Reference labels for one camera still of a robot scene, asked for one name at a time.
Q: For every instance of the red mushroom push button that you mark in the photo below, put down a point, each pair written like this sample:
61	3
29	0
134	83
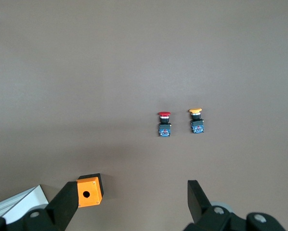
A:
164	125

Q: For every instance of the orange button enclosure box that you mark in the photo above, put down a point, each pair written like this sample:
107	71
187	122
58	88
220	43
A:
89	192

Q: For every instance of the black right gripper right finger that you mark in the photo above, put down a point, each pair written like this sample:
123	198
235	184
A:
198	202

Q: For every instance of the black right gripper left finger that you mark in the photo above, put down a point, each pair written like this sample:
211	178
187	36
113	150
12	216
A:
62	204

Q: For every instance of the white drawer cabinet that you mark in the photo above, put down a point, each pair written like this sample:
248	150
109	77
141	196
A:
16	201

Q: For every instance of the yellow mushroom push button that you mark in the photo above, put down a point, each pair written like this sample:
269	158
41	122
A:
196	121

